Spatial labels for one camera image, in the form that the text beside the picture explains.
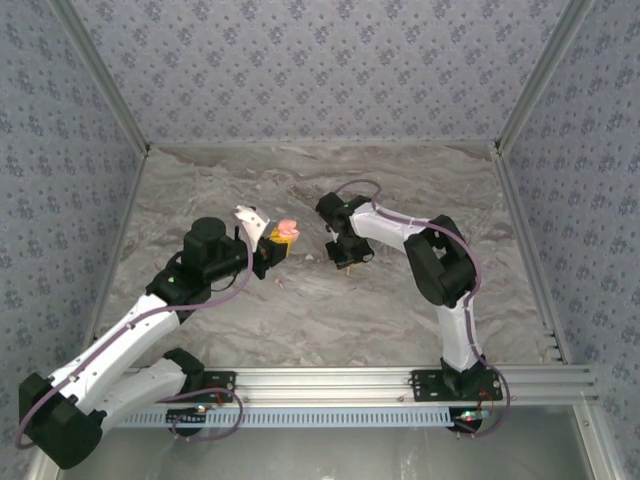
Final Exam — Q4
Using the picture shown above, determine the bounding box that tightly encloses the black controller board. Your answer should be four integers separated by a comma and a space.
451, 405, 487, 434
166, 406, 208, 438

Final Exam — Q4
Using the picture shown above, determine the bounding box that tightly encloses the grey metal shelf panel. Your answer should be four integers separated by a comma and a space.
94, 405, 599, 480

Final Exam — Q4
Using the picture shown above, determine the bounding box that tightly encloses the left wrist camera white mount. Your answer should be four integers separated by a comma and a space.
234, 203, 272, 251

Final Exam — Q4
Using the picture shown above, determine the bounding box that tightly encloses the aluminium side rail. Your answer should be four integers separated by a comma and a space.
74, 144, 152, 369
491, 142, 572, 365

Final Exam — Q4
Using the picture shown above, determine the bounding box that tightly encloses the aluminium front rail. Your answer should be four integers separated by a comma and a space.
54, 365, 600, 405

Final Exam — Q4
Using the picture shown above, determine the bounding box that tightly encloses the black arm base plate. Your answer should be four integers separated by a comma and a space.
145, 370, 237, 404
410, 368, 504, 404

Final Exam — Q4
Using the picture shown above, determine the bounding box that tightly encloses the slotted grey cable duct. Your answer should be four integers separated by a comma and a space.
114, 405, 464, 430

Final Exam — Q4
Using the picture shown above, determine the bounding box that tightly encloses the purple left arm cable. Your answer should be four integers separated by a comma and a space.
16, 210, 254, 450

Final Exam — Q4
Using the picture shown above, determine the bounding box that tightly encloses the aluminium frame post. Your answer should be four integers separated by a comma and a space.
494, 0, 599, 154
49, 0, 152, 154

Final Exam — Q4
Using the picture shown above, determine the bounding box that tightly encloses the aluminium frame leg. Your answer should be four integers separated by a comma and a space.
574, 402, 626, 480

